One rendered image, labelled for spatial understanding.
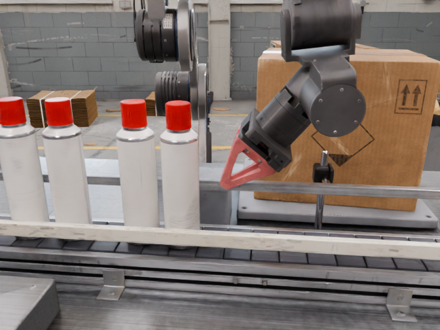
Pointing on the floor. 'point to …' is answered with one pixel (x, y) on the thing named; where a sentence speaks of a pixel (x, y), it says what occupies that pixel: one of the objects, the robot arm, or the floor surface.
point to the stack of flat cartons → (88, 99)
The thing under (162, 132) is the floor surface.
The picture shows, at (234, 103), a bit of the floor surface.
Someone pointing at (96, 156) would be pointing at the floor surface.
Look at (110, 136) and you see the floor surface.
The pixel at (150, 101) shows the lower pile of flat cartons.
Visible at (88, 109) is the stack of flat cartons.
